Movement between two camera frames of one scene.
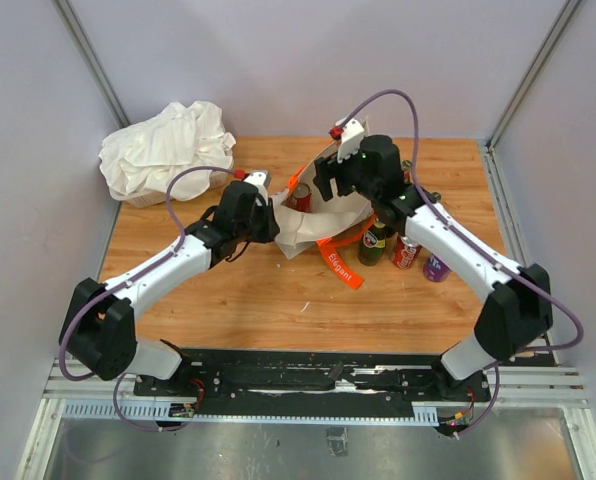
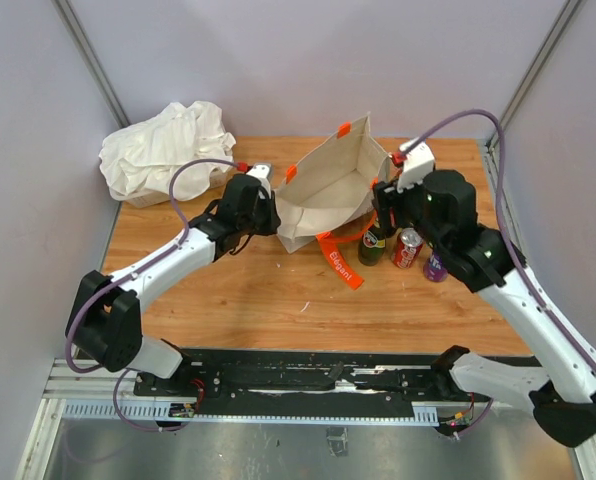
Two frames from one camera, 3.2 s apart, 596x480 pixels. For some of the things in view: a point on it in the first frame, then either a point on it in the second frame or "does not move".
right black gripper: x=329 y=168 → x=387 y=195
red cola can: x=405 y=252 does not move
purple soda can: x=435 y=269 does not move
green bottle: x=372 y=246 does not move
